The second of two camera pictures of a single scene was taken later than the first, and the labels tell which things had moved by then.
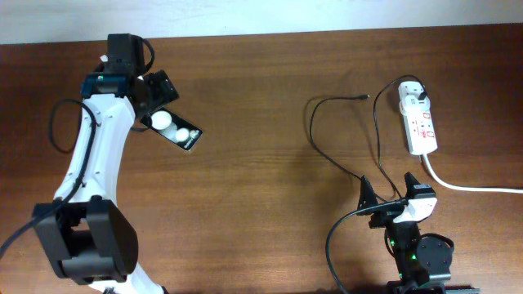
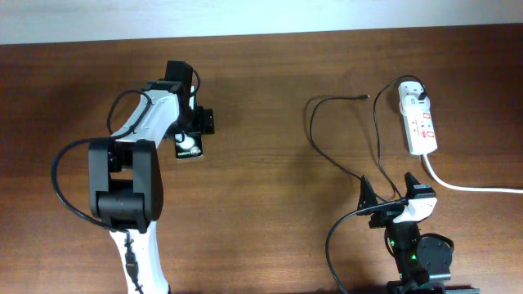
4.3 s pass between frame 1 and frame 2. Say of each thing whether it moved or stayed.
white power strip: stayed
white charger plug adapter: stayed
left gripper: moved
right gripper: stayed
